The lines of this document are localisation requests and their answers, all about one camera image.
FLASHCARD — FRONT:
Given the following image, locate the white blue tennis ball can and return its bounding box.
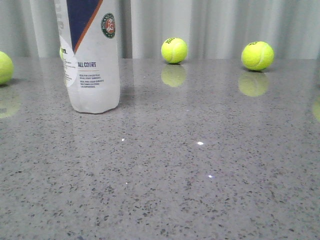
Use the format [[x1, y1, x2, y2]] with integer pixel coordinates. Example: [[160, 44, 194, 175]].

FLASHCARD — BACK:
[[54, 0, 121, 114]]

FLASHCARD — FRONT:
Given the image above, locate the middle back tennis ball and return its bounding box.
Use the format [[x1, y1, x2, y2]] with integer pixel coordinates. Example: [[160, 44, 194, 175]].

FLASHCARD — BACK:
[[161, 37, 188, 64]]

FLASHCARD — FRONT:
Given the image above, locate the right back tennis ball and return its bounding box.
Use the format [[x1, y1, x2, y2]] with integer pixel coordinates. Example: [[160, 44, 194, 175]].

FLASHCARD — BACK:
[[241, 41, 274, 71]]

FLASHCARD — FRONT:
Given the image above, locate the Roland Garros tennis ball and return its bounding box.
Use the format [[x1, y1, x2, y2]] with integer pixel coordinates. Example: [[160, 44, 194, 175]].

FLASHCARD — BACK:
[[59, 47, 64, 61]]

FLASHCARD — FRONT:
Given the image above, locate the Wilson 3 tennis ball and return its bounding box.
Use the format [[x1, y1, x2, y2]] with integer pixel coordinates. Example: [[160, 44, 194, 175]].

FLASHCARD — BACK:
[[0, 51, 14, 85]]

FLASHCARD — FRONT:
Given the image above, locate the grey pleated curtain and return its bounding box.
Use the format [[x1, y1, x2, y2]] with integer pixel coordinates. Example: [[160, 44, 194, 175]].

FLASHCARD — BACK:
[[0, 0, 320, 60]]

